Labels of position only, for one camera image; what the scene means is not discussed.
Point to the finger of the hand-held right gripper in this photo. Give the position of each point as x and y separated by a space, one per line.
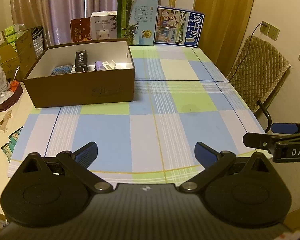
255 140
283 128

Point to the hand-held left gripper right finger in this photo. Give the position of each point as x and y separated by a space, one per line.
206 155

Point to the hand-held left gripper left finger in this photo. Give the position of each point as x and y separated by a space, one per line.
86 155

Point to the brown cardboard box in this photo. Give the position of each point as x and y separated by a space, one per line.
77 92

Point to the purple bottle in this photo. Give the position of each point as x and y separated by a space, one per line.
100 66

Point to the cream hair claw clip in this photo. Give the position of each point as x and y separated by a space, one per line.
110 65

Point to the black product box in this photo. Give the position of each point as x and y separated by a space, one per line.
81 61

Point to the plaid tablecloth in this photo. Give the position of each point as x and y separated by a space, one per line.
140 130

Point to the chair with quilted cover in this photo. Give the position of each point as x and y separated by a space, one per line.
260 65

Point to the colourful booklets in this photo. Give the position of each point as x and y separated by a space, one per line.
11 142

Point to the beige printed tablecloth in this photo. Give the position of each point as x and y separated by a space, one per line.
5 130

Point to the dark wooden tray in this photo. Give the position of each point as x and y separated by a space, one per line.
10 102

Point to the orange ornament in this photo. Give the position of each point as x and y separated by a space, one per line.
13 86

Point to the metal spoon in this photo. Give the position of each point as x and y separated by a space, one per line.
17 70

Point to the cardboard carton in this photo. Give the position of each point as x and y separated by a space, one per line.
7 60
26 52

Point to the stack of white bowls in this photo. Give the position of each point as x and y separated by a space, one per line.
37 45

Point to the red gift box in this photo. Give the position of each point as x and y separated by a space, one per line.
80 31

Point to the wooden door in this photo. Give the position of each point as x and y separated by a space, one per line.
222 17

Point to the white humidifier box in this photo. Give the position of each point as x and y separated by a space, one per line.
102 27

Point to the blue milk carton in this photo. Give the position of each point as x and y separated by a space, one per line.
177 27

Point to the green tissue pack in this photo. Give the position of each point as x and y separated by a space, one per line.
12 38
13 30

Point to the green milk carton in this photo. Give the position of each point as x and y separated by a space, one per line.
137 22

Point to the purple curtain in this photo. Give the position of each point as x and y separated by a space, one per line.
52 2

